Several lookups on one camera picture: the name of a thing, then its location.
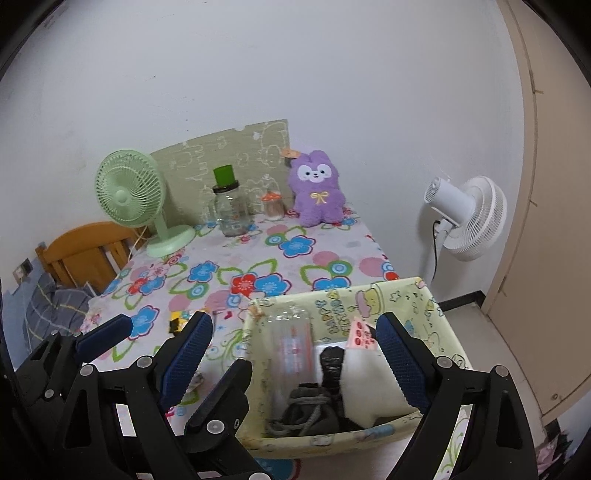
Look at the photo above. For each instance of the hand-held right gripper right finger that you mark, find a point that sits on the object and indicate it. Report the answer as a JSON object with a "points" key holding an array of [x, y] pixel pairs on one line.
{"points": [[401, 364]]}

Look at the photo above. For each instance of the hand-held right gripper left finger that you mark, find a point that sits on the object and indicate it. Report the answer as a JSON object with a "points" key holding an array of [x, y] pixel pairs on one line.
{"points": [[184, 355]]}

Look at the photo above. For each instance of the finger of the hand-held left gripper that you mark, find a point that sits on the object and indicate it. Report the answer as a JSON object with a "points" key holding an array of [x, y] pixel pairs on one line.
{"points": [[104, 337], [221, 392]]}

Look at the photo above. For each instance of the white cloth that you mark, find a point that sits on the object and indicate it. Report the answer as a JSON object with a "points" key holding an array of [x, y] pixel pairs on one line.
{"points": [[369, 383]]}

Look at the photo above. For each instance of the pink labelled packet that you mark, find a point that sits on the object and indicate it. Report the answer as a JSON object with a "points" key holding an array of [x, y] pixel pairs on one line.
{"points": [[360, 334]]}

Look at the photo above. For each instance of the black cloth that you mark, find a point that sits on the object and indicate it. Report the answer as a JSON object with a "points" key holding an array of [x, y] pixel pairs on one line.
{"points": [[332, 364]]}

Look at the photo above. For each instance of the yellow cartoon printed storage box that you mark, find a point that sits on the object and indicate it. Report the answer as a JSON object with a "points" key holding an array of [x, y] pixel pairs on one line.
{"points": [[406, 295]]}

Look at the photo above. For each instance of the dark grey sock bundle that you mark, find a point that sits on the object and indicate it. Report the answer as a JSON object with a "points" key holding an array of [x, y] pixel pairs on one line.
{"points": [[304, 406]]}

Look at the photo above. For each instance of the clear plastic bottle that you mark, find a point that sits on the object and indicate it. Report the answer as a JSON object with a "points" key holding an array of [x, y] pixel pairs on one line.
{"points": [[291, 341]]}

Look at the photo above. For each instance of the small yellow black item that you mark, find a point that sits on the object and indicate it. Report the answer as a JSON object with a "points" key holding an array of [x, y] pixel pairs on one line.
{"points": [[179, 323]]}

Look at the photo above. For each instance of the grey plaid cloth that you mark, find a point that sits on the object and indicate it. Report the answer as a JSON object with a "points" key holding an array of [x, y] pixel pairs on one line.
{"points": [[51, 304]]}

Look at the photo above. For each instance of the wooden chair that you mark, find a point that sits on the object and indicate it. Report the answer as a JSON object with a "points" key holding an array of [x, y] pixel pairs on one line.
{"points": [[78, 244]]}

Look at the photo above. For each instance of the floral tablecloth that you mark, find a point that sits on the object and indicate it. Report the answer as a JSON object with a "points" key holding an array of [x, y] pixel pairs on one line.
{"points": [[221, 258]]}

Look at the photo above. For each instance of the green desk fan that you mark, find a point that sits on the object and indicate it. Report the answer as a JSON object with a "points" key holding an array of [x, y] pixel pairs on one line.
{"points": [[122, 196]]}

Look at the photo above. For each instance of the glass jar with green lid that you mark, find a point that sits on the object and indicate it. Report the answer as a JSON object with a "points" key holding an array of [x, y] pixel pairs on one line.
{"points": [[231, 212]]}

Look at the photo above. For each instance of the white standing fan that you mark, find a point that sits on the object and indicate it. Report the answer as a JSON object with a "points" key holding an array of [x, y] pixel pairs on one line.
{"points": [[480, 217]]}

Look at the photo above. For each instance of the small toothpick container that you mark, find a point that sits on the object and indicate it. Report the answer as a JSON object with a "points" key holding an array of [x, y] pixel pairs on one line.
{"points": [[272, 207]]}

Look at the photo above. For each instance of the purple plush bunny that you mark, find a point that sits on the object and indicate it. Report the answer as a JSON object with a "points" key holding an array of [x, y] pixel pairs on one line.
{"points": [[318, 203]]}

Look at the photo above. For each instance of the dark floral cloth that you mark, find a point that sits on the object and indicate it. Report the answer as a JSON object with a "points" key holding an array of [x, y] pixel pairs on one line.
{"points": [[561, 452]]}

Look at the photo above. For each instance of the green cartoon printed board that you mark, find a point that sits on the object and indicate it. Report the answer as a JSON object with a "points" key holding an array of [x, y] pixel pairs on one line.
{"points": [[194, 157]]}

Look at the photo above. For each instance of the beige door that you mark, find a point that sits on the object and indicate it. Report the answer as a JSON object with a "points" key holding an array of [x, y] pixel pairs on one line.
{"points": [[554, 230]]}

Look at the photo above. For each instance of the wall socket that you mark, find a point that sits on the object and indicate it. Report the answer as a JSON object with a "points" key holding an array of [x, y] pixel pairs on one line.
{"points": [[23, 271]]}

